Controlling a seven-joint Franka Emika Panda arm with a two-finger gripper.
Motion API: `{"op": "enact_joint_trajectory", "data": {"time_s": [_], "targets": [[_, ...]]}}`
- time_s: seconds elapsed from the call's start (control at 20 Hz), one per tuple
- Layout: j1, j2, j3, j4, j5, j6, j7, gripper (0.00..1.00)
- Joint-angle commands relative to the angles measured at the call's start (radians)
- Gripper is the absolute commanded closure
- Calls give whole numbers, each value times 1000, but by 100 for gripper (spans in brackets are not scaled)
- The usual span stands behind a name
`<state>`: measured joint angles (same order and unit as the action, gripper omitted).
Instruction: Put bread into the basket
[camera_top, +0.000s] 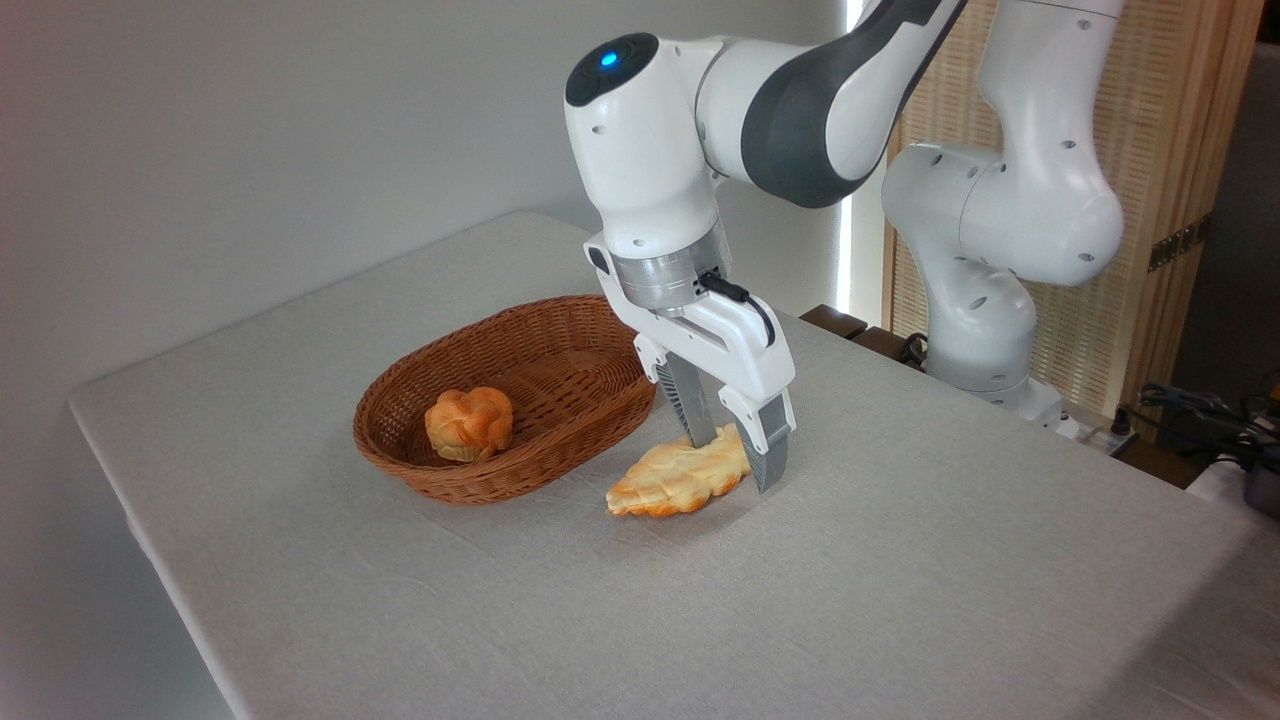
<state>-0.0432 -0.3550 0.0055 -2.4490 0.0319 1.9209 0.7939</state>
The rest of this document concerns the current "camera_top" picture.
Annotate long leaf-shaped bread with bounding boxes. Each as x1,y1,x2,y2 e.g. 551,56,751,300
606,422,753,518

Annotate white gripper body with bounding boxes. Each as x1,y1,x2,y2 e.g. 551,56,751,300
598,285,798,413

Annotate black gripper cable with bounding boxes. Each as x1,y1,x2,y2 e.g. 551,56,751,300
697,270,777,349

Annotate grey tablecloth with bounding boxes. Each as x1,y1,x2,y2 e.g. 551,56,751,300
68,210,1280,720

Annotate black metal hinge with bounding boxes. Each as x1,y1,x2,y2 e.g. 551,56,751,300
1148,214,1213,273

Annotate white power strip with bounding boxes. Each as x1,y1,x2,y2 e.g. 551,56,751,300
1060,412,1141,457

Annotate black cable bundle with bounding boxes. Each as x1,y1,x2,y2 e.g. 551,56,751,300
1138,382,1280,473

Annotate dark wooden base table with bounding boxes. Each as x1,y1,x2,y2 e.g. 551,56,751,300
800,304,933,373

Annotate round orange bread roll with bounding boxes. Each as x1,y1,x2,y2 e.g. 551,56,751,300
424,386,515,463

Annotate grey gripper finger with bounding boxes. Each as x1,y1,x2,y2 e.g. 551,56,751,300
718,386,798,494
634,334,718,448

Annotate brown wicker oval basket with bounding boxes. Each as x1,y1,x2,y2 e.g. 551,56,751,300
353,294,658,506

